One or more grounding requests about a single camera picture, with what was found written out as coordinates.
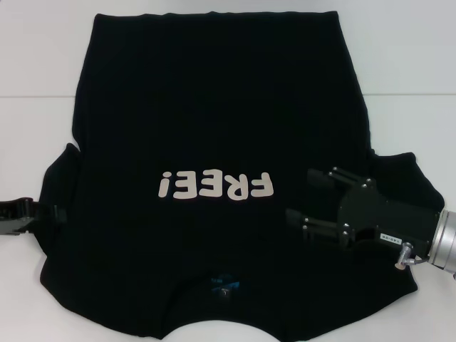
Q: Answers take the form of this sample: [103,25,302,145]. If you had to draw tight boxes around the black shirt with FREE print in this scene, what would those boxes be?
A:
[37,10,448,342]

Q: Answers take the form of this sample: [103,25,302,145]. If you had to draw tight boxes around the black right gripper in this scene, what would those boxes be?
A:
[284,165,442,260]

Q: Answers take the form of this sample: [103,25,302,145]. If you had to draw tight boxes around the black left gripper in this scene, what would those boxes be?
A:
[0,197,69,237]

